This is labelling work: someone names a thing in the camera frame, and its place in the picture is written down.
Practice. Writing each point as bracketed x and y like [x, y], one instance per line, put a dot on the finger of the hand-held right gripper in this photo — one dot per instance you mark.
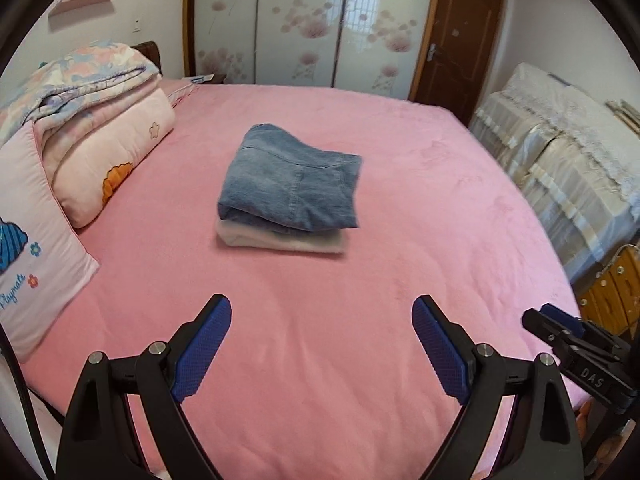
[565, 317]
[542, 327]

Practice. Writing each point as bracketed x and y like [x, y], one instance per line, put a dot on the small white packet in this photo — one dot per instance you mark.
[202, 79]

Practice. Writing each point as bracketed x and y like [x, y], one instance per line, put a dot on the pink bed blanket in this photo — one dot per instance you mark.
[400, 260]

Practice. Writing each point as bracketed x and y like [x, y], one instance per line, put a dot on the brown wooden door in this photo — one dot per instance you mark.
[455, 45]

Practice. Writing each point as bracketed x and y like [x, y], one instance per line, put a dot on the cream lace covered furniture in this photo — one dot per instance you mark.
[550, 160]

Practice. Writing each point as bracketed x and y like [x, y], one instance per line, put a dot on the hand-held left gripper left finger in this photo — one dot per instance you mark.
[202, 350]

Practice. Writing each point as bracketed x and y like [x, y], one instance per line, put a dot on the folded striped pink quilt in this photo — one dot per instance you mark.
[85, 70]

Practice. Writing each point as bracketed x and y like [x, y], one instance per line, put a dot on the wooden drawer cabinet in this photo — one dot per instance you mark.
[615, 280]

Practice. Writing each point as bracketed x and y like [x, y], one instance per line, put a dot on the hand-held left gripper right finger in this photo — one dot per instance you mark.
[442, 355]

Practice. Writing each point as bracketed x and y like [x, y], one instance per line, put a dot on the blue denim jacket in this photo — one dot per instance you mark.
[285, 185]

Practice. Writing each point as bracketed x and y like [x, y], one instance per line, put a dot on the dark wooden headboard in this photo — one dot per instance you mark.
[150, 52]

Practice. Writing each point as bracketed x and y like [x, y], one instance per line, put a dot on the floral sliding door wardrobe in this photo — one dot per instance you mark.
[300, 20]

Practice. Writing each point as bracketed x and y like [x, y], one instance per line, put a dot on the pink wall shelf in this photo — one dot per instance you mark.
[85, 2]

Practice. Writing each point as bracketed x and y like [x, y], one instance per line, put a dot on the white folded garment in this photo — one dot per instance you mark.
[280, 242]

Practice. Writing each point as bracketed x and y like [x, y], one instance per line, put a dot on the pink cartoon print pillow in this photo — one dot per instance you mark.
[35, 240]

